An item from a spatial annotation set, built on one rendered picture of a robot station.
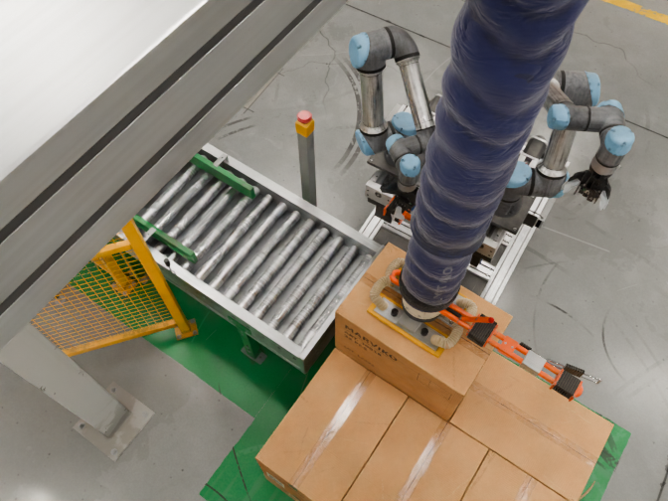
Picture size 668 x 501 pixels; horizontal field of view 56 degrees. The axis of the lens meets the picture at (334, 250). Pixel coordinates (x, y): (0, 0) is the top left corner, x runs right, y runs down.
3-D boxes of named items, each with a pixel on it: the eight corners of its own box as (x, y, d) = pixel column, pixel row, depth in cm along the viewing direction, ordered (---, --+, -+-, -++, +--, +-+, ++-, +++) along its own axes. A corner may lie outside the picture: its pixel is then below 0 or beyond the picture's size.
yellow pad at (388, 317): (366, 311, 253) (367, 306, 249) (380, 293, 257) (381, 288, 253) (437, 359, 244) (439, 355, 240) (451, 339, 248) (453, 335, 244)
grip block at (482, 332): (463, 336, 238) (467, 331, 233) (476, 317, 242) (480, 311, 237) (483, 349, 236) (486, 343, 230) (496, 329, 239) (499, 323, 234)
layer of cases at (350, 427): (263, 473, 300) (254, 457, 265) (376, 315, 339) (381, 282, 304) (486, 641, 267) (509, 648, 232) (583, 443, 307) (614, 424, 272)
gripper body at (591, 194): (572, 195, 202) (584, 173, 192) (582, 176, 206) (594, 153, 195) (594, 205, 201) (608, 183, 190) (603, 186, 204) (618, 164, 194)
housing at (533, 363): (518, 367, 232) (521, 363, 228) (526, 352, 235) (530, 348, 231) (535, 378, 230) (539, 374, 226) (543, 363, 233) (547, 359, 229)
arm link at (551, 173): (522, 184, 262) (558, 63, 224) (558, 187, 261) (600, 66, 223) (526, 202, 253) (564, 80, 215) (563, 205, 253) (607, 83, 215)
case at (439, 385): (334, 346, 289) (334, 311, 254) (382, 281, 305) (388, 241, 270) (447, 421, 272) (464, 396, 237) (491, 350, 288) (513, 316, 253)
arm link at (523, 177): (493, 176, 262) (501, 156, 250) (526, 178, 262) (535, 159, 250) (494, 200, 257) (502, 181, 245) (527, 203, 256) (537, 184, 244)
